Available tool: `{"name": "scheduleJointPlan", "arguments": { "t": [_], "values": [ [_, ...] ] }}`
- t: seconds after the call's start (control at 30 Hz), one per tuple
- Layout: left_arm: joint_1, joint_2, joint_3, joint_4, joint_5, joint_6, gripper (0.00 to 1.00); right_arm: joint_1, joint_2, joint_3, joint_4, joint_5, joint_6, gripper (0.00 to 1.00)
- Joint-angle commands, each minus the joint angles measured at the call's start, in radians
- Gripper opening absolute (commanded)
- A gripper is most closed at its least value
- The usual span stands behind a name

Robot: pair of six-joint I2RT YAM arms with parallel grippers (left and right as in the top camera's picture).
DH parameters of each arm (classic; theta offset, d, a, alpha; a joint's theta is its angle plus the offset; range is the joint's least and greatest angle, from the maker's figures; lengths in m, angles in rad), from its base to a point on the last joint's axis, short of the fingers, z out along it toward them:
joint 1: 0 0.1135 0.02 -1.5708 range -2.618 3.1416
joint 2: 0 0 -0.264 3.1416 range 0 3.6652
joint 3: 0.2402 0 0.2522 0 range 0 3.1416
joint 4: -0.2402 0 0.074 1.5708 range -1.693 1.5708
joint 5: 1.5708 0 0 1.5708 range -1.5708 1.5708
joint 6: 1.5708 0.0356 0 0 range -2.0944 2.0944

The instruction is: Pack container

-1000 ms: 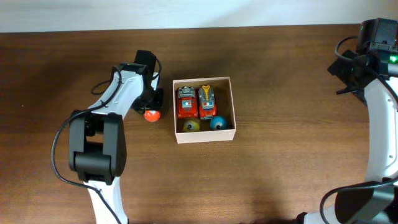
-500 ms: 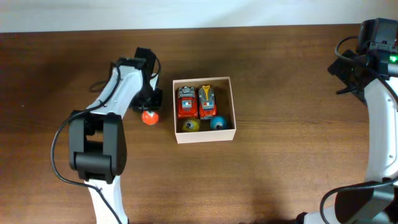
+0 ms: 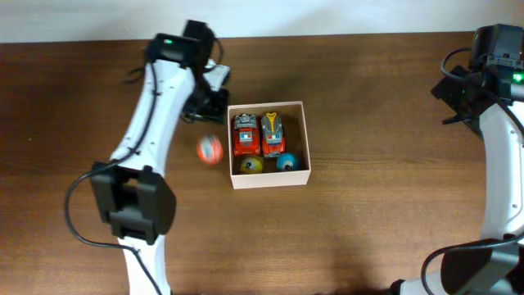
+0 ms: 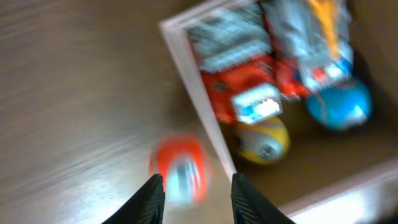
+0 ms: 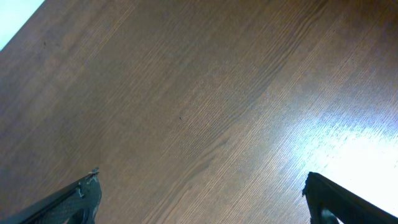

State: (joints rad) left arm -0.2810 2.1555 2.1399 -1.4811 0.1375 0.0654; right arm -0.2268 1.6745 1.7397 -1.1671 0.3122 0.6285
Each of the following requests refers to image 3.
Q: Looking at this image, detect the orange toy ball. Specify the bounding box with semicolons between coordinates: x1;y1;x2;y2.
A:
196;134;224;165

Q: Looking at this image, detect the red toy truck grey top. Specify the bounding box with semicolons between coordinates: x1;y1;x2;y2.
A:
233;113;261;156

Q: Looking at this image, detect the yellow toy ball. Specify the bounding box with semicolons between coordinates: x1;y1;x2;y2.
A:
240;156;264;175

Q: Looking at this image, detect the blue toy ball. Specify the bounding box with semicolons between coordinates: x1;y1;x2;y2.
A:
277;152;300;171

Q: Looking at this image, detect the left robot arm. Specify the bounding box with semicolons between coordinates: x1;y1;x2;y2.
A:
88;32;230;294

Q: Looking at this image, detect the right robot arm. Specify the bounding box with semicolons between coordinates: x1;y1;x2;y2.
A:
388;66;523;294

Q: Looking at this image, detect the white cardboard box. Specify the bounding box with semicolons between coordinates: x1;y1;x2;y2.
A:
227;101;311;189

